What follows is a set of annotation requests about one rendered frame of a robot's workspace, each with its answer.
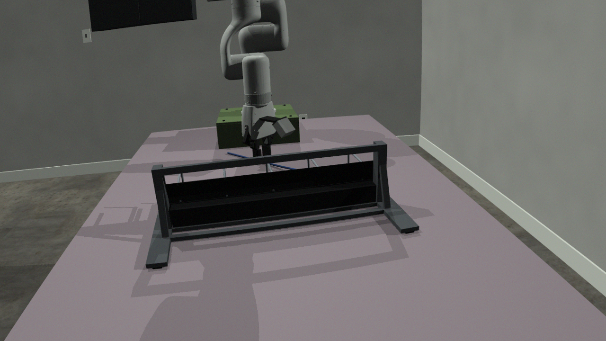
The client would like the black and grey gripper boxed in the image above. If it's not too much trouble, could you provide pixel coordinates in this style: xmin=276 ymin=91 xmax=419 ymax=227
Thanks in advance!
xmin=241 ymin=101 xmax=277 ymax=157

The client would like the black patch panel rack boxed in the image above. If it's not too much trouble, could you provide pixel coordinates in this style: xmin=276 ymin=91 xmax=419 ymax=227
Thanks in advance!
xmin=146 ymin=141 xmax=419 ymax=269

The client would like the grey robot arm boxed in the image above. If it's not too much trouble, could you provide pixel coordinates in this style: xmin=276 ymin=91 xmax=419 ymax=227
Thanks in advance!
xmin=220 ymin=0 xmax=295 ymax=138

